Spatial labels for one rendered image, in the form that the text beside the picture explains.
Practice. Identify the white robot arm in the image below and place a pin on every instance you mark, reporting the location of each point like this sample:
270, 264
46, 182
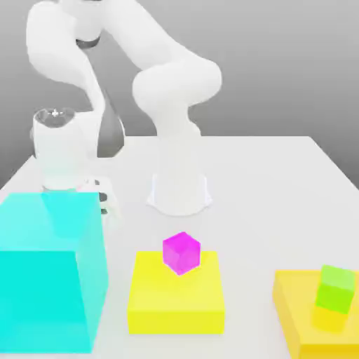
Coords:
174, 84

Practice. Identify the small magenta cube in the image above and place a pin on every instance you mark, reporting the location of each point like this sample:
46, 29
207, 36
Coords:
181, 252

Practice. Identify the small green cube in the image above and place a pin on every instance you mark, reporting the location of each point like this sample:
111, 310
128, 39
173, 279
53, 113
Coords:
335, 291

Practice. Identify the large yellow box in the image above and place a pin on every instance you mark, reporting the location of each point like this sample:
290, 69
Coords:
174, 303

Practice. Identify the large orange box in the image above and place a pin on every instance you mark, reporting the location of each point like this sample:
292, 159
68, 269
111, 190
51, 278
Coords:
294, 297

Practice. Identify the large cyan box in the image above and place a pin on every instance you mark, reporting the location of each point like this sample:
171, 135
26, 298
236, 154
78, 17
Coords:
42, 297

